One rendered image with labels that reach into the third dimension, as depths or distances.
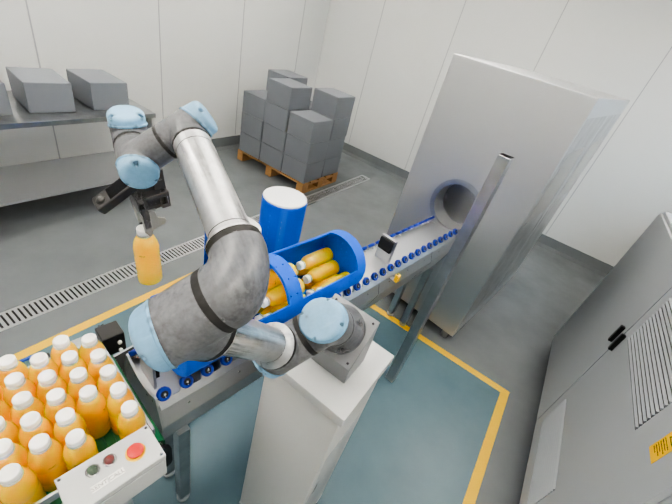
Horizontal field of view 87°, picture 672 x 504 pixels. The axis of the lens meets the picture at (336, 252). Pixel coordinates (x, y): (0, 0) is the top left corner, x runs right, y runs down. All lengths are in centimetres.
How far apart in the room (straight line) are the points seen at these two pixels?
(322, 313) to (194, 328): 42
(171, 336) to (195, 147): 35
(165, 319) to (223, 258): 12
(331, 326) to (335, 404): 30
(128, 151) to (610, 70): 519
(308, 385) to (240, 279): 65
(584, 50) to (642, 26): 51
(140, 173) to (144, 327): 35
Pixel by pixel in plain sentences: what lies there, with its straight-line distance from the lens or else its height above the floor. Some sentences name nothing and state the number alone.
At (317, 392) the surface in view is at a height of 115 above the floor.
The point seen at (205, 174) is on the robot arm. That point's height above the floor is 178.
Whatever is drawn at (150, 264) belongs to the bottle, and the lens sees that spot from 119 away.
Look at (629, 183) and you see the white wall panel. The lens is 563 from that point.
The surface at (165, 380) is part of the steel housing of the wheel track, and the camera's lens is 140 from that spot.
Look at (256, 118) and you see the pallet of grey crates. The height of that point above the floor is 66.
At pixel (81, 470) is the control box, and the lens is 111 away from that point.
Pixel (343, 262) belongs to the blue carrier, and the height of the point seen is 107.
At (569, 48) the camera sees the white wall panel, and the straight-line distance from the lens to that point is 552.
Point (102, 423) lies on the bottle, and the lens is 131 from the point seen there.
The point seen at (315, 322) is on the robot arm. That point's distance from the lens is 91.
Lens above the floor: 208
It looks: 34 degrees down
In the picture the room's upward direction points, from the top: 16 degrees clockwise
